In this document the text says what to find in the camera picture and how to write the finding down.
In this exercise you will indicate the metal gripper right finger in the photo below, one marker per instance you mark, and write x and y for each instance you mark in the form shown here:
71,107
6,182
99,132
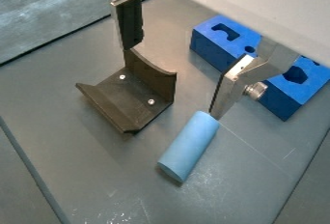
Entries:
243,77

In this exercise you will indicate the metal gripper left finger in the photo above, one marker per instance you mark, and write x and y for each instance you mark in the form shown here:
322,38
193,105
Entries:
127,13

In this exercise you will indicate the light blue oval cylinder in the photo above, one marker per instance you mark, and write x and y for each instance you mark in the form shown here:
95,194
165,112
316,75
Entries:
184,151

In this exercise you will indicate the blue foam shape board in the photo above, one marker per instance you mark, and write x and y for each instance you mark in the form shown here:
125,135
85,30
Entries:
220,41

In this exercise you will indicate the black cradle fixture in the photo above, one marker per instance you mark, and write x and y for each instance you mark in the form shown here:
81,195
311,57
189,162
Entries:
133,95

